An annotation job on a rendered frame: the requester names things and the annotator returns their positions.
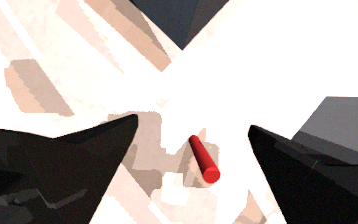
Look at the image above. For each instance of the red peg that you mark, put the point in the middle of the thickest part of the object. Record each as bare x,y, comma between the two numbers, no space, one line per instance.
207,166

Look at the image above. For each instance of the black open square box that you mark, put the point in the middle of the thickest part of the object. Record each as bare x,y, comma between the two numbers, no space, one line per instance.
180,20

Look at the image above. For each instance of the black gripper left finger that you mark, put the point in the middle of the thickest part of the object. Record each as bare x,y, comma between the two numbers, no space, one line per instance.
71,172

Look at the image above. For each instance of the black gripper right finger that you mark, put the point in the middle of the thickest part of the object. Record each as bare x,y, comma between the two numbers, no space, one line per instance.
310,187

